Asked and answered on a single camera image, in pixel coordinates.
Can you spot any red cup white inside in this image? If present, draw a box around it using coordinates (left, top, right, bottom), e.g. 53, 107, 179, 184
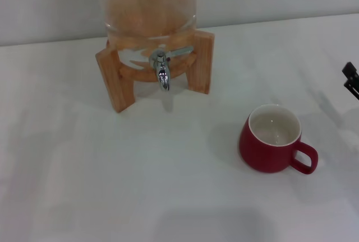
238, 103, 319, 175

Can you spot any chrome faucet with lever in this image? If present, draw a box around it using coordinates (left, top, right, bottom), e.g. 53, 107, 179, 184
148, 45, 195, 92

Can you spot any clear glass dispenser jar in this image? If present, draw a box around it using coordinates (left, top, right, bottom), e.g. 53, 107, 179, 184
94, 0, 199, 82

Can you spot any wooden dispenser stand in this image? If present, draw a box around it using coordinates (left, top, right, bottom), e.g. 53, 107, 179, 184
95, 30, 216, 113

